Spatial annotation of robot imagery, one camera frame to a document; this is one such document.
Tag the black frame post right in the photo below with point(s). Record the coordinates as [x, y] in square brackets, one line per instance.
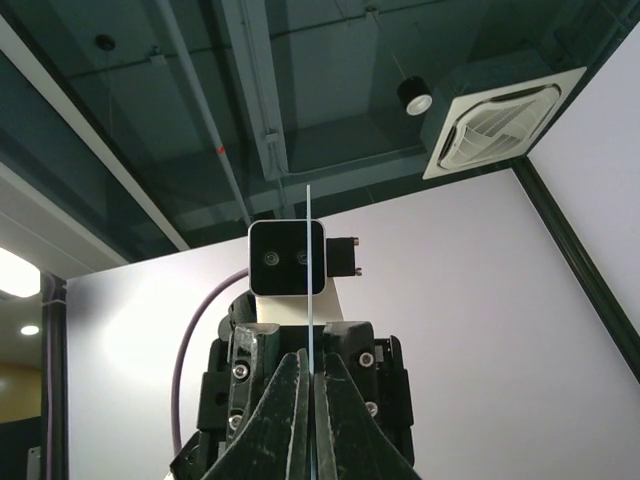
[579, 261]

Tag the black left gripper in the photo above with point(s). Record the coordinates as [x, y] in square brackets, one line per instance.
[241, 368]

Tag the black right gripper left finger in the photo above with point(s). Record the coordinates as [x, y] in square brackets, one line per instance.
[274, 442]

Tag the black ceiling spotlight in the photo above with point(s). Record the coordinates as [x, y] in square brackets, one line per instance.
[414, 95]

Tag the teal black-stripe credit card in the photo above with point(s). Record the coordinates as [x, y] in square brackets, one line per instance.
[309, 276]

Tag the white ceiling air conditioner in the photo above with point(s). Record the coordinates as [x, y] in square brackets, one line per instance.
[491, 110]

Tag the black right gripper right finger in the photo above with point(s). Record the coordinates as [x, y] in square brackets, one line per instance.
[348, 442]

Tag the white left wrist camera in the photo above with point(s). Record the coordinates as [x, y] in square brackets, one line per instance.
[277, 267]

